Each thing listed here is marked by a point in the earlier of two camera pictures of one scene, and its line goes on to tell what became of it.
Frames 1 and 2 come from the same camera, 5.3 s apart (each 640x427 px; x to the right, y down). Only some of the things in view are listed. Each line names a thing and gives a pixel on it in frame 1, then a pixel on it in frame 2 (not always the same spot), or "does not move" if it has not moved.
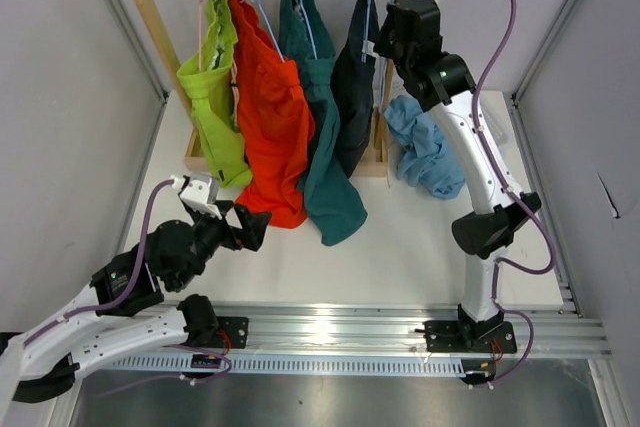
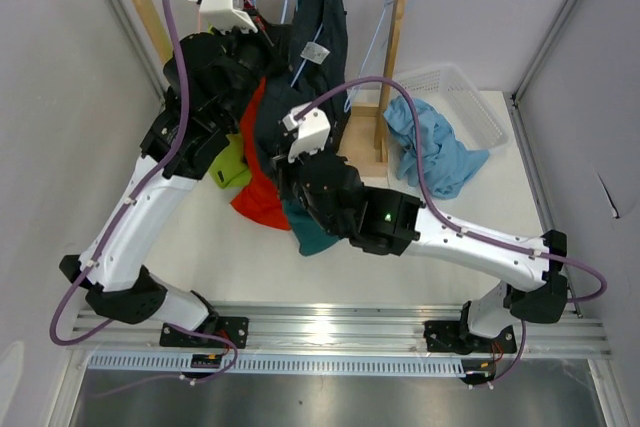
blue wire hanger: x=368 y=5 to x=320 y=26
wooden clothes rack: x=374 y=163 does not move
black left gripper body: x=214 y=233 to x=252 y=57
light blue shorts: x=423 y=155 does not move
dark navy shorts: x=353 y=70 to x=316 y=77
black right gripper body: x=387 y=45 to x=288 y=181
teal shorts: x=309 y=43 to x=311 y=235
